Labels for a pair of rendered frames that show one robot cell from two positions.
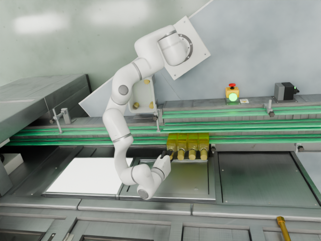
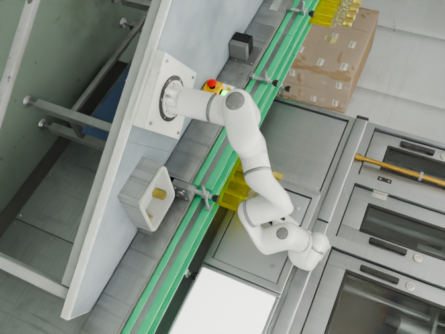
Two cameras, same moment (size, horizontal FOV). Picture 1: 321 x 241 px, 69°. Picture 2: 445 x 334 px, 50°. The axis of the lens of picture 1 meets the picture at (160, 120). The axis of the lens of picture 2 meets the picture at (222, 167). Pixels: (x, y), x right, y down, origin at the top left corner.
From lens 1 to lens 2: 1.55 m
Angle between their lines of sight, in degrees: 58
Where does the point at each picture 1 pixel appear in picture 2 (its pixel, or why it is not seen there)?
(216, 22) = (179, 28)
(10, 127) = not seen: outside the picture
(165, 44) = not seen: hidden behind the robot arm
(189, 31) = (173, 66)
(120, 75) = (281, 191)
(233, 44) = (196, 38)
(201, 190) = (301, 202)
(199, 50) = (187, 79)
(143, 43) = (259, 139)
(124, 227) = (321, 296)
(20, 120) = not seen: outside the picture
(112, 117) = (299, 233)
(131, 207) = (304, 281)
